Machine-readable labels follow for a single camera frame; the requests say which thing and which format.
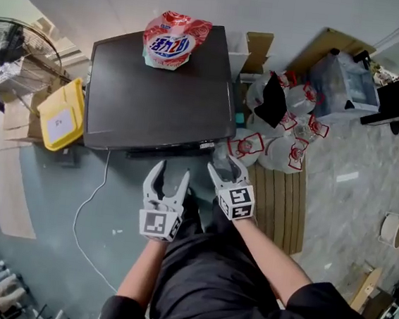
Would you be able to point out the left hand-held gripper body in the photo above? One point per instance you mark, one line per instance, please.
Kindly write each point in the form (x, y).
(159, 222)

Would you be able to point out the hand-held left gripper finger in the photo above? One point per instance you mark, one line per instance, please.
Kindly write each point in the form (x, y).
(182, 189)
(151, 182)

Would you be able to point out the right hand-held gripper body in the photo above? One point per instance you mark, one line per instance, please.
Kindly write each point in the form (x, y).
(237, 201)

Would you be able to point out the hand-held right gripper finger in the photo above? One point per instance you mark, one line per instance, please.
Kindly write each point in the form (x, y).
(215, 178)
(241, 170)

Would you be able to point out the person's left forearm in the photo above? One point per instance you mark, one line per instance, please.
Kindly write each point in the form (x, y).
(140, 269)

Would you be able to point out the person's right forearm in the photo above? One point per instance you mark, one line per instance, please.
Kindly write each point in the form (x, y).
(270, 265)

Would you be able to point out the wooden slatted pallet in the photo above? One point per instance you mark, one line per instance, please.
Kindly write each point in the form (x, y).
(279, 206)

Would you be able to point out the cluster of clear water jugs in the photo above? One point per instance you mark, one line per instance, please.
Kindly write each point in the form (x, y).
(282, 146)

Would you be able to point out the black cloth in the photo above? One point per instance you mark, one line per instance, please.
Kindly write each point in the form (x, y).
(272, 102)

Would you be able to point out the person's black clothing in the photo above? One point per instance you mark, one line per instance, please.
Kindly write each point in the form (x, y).
(214, 291)

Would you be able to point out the white box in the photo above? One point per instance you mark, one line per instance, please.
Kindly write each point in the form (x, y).
(237, 63)

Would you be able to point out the yellow plastic bin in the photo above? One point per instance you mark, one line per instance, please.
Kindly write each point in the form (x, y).
(62, 116)

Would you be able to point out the small brown cardboard box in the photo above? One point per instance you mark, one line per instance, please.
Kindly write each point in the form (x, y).
(257, 51)

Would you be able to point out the clear plastic storage bag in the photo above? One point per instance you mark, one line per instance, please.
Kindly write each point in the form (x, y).
(345, 85)

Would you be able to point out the red and white detergent bag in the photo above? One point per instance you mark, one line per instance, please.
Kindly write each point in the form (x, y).
(174, 43)

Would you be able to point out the long pale wooden board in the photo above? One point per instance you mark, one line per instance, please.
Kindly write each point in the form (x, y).
(8, 188)

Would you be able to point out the stacked brown cardboard boxes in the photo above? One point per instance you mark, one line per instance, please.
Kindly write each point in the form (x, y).
(21, 115)

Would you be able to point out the large flat cardboard sheet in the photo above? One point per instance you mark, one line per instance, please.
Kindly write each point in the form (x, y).
(324, 48)

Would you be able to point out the white round pot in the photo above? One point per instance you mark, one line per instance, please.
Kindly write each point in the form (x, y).
(395, 230)

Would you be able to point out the cardboard scraps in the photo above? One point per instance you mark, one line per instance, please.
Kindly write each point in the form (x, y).
(369, 293)

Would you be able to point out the black desk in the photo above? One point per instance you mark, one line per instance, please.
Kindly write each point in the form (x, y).
(397, 98)

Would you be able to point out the black standing fan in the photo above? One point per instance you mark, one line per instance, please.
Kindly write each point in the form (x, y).
(15, 58)

